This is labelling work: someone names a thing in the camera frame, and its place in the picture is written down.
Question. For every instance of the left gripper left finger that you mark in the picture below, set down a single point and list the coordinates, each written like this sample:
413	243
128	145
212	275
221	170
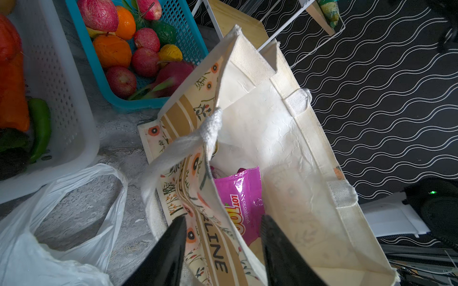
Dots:
163	265

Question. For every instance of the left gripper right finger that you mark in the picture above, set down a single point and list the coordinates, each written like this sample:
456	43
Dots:
284	265

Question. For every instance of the purple snack bag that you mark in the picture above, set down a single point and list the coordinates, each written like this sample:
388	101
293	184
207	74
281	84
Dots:
241	196

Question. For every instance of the cream canvas tote bag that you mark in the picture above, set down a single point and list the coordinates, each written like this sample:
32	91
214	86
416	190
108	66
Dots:
242	108

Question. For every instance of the white plastic grocery bag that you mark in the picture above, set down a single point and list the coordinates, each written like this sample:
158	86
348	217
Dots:
65	233

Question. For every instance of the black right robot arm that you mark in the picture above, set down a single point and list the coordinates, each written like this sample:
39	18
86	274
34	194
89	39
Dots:
428	208

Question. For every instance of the pink dragon fruit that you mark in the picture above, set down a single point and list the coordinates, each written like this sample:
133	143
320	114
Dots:
167	81

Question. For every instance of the orange carrot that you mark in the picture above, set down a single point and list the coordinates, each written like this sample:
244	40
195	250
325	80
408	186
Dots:
14	108

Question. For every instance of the yellow mango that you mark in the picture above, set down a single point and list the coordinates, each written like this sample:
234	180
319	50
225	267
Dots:
170	53

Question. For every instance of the white plastic vegetable basket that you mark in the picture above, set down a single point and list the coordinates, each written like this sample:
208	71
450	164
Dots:
66	138

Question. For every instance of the orange fruit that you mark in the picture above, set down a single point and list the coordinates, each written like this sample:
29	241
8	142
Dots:
112	51

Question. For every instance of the teal plastic fruit basket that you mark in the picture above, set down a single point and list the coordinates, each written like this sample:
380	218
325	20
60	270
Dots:
118	83

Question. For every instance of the green avocado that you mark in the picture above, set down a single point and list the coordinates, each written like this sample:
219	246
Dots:
166	33

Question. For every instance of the small tangerine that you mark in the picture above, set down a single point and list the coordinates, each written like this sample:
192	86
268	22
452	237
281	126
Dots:
127	26

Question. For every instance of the red apple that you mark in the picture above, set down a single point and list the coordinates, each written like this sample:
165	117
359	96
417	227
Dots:
99	15

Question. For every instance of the green yellow snack bag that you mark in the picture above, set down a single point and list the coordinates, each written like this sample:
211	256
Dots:
330	10

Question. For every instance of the red tomato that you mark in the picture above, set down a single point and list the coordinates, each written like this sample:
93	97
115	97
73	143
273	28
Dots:
11	43

